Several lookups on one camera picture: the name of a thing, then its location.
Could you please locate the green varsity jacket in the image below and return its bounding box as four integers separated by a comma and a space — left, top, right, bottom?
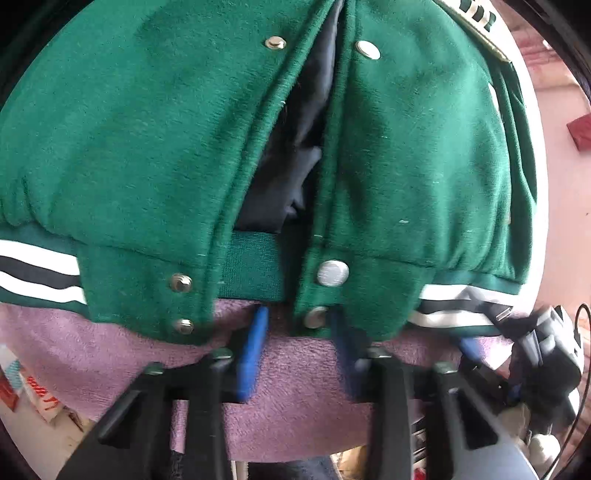
0, 0, 539, 344

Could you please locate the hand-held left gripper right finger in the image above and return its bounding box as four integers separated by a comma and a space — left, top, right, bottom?
330, 308, 539, 480

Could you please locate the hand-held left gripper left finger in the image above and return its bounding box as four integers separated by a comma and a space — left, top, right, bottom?
58, 306, 270, 480

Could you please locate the red cloth item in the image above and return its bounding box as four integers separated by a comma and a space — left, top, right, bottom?
566, 114, 591, 154

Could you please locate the printed cardboard box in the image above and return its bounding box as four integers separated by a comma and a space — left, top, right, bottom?
0, 344, 86, 432

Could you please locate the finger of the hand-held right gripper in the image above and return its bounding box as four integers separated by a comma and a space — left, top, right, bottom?
455, 335, 520, 407

